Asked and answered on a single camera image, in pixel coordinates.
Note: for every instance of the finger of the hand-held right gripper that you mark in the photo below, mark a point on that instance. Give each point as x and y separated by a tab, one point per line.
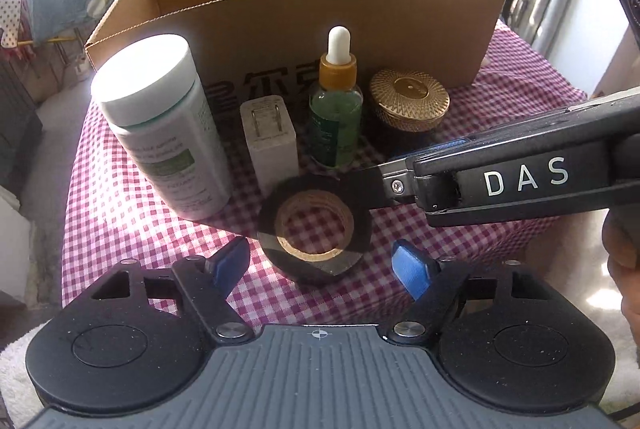
435	148
395	184

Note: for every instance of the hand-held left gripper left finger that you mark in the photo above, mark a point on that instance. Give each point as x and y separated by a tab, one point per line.
230	259

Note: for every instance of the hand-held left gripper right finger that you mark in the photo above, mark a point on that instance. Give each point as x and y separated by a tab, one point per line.
410	266

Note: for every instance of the gold round jar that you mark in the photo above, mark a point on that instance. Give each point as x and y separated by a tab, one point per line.
410	104

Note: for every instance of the black tape roll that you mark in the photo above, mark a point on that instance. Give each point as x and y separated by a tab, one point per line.
270	219

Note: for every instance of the green glass dropper bottle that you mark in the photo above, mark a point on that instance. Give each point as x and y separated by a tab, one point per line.
335	119

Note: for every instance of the white charger plug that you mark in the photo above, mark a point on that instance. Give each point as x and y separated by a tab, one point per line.
270	149

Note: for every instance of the white bottle green label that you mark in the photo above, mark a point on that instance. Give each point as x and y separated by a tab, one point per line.
165	144

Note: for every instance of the brown cardboard box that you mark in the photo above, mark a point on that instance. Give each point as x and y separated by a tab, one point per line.
275	34

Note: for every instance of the person's right hand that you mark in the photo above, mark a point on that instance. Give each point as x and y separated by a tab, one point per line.
627	289

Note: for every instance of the pink checked tablecloth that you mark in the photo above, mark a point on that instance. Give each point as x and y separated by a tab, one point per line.
175	249

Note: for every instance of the white cabinet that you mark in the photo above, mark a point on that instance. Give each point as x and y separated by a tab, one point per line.
12	249

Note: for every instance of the white fluffy rug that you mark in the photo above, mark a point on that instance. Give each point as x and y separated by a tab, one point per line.
12	369

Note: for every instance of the dark cabinet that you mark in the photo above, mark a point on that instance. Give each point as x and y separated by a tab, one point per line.
17	124

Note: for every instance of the yellow stick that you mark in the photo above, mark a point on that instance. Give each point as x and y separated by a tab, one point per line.
62	39

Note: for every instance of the white dotted cloth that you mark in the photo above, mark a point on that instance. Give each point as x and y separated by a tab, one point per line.
9	19

